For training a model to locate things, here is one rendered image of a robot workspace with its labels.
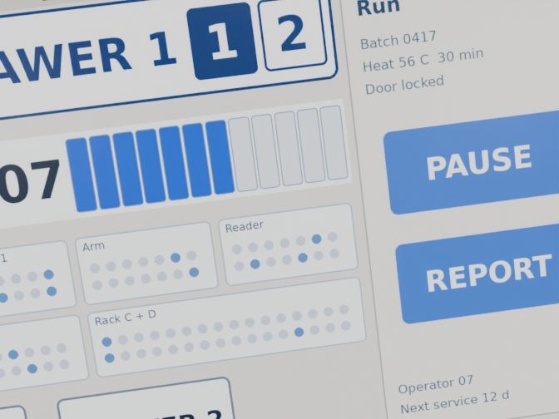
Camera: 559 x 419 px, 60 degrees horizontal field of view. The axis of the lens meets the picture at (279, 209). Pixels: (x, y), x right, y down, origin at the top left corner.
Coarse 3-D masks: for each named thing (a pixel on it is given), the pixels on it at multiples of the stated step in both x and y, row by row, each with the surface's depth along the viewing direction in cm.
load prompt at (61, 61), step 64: (128, 0) 24; (192, 0) 25; (256, 0) 25; (320, 0) 25; (0, 64) 24; (64, 64) 25; (128, 64) 25; (192, 64) 25; (256, 64) 25; (320, 64) 25
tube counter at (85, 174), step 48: (0, 144) 25; (48, 144) 25; (96, 144) 25; (144, 144) 25; (192, 144) 25; (240, 144) 25; (288, 144) 25; (336, 144) 25; (0, 192) 25; (48, 192) 25; (96, 192) 25; (144, 192) 25; (192, 192) 25; (240, 192) 25
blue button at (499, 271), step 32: (544, 224) 26; (416, 256) 26; (448, 256) 26; (480, 256) 26; (512, 256) 26; (544, 256) 26; (416, 288) 26; (448, 288) 26; (480, 288) 26; (512, 288) 26; (544, 288) 27; (416, 320) 26
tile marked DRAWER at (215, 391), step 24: (168, 384) 26; (192, 384) 26; (216, 384) 26; (72, 408) 26; (96, 408) 26; (120, 408) 26; (144, 408) 26; (168, 408) 26; (192, 408) 26; (216, 408) 26
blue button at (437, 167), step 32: (416, 128) 26; (448, 128) 26; (480, 128) 26; (512, 128) 26; (544, 128) 26; (384, 160) 26; (416, 160) 26; (448, 160) 26; (480, 160) 26; (512, 160) 26; (544, 160) 26; (416, 192) 26; (448, 192) 26; (480, 192) 26; (512, 192) 26; (544, 192) 26
